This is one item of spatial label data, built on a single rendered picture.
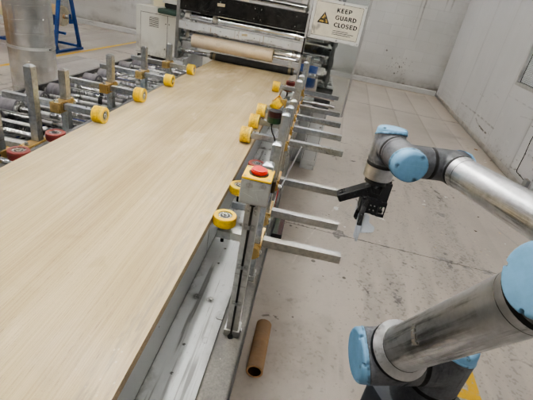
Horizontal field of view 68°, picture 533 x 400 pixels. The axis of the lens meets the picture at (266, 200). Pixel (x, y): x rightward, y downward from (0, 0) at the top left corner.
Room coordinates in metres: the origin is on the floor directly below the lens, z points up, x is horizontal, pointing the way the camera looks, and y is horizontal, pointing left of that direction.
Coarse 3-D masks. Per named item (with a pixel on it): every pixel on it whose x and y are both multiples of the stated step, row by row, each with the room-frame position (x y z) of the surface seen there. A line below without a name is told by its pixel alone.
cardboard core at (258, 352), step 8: (264, 320) 1.54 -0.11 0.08; (256, 328) 1.49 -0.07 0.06; (264, 328) 1.49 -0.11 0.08; (256, 336) 1.43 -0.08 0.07; (264, 336) 1.43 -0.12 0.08; (256, 344) 1.37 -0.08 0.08; (264, 344) 1.38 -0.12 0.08; (256, 352) 1.32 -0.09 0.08; (264, 352) 1.34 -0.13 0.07; (248, 360) 1.29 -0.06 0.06; (256, 360) 1.28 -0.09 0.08; (264, 360) 1.31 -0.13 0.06; (248, 368) 1.27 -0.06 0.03; (256, 368) 1.29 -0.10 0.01; (256, 376) 1.25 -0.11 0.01
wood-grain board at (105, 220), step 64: (128, 128) 1.79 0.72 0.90; (192, 128) 1.96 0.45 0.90; (0, 192) 1.04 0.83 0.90; (64, 192) 1.11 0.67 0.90; (128, 192) 1.19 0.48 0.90; (192, 192) 1.28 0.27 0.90; (0, 256) 0.76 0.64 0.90; (64, 256) 0.80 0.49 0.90; (128, 256) 0.85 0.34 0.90; (192, 256) 0.92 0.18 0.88; (0, 320) 0.57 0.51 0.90; (64, 320) 0.60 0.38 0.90; (128, 320) 0.63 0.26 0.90; (0, 384) 0.43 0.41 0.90; (64, 384) 0.46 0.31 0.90
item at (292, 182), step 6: (282, 180) 1.63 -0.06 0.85; (288, 180) 1.63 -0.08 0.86; (294, 180) 1.64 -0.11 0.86; (300, 180) 1.65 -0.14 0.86; (288, 186) 1.63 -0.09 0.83; (294, 186) 1.62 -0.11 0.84; (300, 186) 1.62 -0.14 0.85; (306, 186) 1.62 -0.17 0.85; (312, 186) 1.62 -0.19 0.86; (318, 186) 1.63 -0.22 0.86; (324, 186) 1.64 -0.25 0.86; (318, 192) 1.62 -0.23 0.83; (324, 192) 1.62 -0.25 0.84; (330, 192) 1.61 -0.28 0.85; (336, 192) 1.61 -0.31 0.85
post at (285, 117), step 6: (282, 114) 1.59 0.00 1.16; (288, 114) 1.59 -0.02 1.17; (282, 120) 1.59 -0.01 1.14; (288, 120) 1.59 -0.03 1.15; (282, 126) 1.59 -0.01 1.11; (288, 126) 1.59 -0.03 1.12; (282, 132) 1.59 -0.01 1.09; (282, 138) 1.59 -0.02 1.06; (282, 144) 1.59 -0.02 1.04; (282, 150) 1.59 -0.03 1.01
